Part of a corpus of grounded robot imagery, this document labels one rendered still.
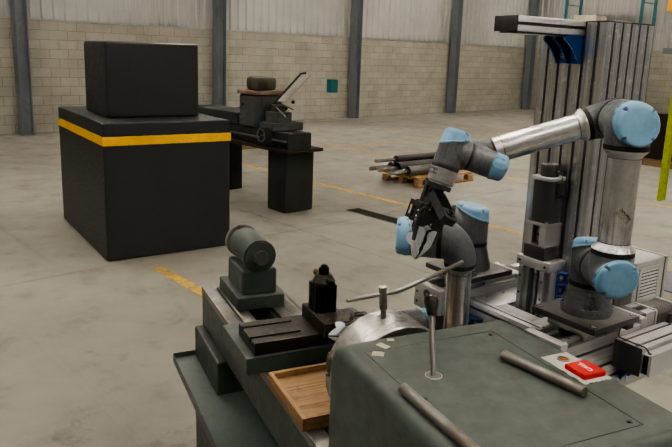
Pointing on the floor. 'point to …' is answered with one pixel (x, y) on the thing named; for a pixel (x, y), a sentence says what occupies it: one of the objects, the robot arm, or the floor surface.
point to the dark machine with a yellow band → (144, 154)
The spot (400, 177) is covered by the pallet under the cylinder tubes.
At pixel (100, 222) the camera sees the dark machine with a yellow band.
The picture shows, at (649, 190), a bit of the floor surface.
